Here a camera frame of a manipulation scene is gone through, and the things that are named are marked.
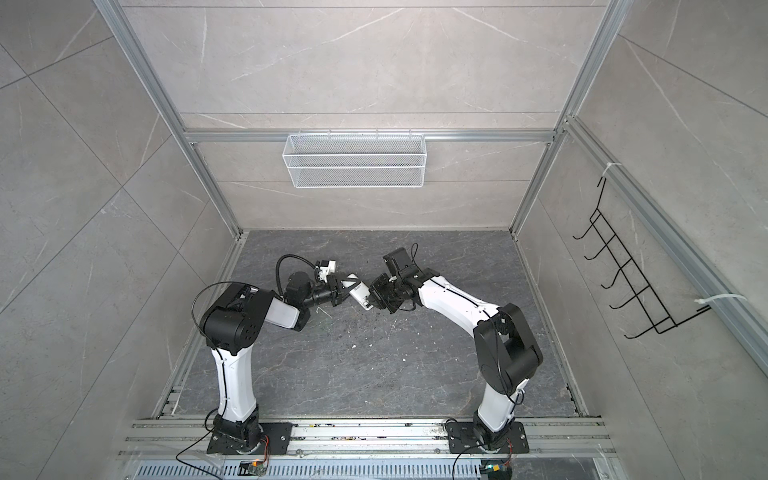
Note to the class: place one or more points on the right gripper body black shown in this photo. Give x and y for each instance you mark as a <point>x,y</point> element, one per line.
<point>388,294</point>

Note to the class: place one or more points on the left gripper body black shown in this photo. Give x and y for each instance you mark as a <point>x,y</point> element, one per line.
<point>325,294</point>

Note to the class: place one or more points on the white remote control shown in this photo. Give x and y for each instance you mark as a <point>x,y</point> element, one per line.
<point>361,294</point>

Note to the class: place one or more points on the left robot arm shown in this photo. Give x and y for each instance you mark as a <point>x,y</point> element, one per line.
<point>231,326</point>

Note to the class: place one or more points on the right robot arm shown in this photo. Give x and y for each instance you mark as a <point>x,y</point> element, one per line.
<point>507,351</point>

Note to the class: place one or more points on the left green circuit board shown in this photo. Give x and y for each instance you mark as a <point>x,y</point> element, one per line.
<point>255,468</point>

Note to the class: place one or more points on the green circuit board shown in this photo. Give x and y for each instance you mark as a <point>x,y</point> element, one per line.
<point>255,468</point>
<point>496,470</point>

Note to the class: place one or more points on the right green circuit board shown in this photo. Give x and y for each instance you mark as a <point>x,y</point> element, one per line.
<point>496,470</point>

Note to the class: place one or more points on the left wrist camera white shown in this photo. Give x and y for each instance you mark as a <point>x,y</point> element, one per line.
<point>323,269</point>

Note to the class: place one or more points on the white wire mesh basket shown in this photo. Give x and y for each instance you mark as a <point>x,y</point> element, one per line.
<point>355,160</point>

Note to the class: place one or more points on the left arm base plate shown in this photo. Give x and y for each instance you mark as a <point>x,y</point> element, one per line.
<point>250,439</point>

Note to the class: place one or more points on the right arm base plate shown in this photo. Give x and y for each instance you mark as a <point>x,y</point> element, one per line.
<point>473,437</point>

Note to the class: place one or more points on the aluminium mounting rail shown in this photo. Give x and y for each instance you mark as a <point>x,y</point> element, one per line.
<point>549,437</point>

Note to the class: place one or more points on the black wire hook rack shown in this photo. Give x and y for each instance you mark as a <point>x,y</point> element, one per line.
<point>657,317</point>

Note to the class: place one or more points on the white cable tie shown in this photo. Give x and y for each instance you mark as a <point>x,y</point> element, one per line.
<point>722,296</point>

